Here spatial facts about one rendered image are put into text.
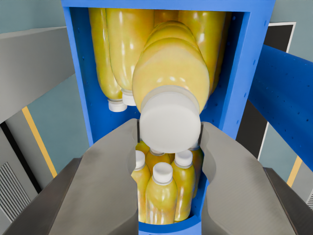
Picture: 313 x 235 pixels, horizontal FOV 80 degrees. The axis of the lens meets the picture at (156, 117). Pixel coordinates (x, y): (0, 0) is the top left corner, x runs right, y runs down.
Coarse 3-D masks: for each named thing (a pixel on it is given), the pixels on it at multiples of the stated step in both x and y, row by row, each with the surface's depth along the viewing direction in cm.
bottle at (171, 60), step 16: (160, 32) 20; (176, 32) 19; (144, 48) 19; (160, 48) 15; (176, 48) 14; (192, 48) 16; (144, 64) 14; (160, 64) 13; (176, 64) 13; (192, 64) 14; (144, 80) 14; (160, 80) 13; (176, 80) 13; (192, 80) 13; (208, 80) 15; (144, 96) 14; (192, 96) 12
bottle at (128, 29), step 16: (112, 16) 25; (128, 16) 24; (144, 16) 25; (112, 32) 26; (128, 32) 25; (144, 32) 26; (112, 48) 27; (128, 48) 26; (112, 64) 29; (128, 64) 27; (128, 80) 29
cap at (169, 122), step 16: (160, 96) 11; (176, 96) 11; (144, 112) 11; (160, 112) 11; (176, 112) 11; (192, 112) 11; (144, 128) 12; (160, 128) 11; (176, 128) 11; (192, 128) 11; (160, 144) 12; (176, 144) 12; (192, 144) 12
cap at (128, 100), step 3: (123, 93) 32; (123, 96) 32; (126, 96) 32; (129, 96) 32; (132, 96) 32; (123, 99) 33; (126, 99) 32; (129, 99) 32; (132, 99) 32; (123, 102) 33; (126, 102) 32; (129, 102) 32; (132, 102) 32; (132, 105) 32; (135, 105) 32
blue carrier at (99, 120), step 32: (64, 0) 21; (96, 0) 17; (128, 0) 16; (160, 0) 16; (192, 0) 16; (224, 0) 16; (256, 0) 18; (256, 32) 20; (224, 64) 38; (256, 64) 24; (96, 96) 38; (224, 96) 39; (96, 128) 40; (224, 128) 25; (192, 224) 34
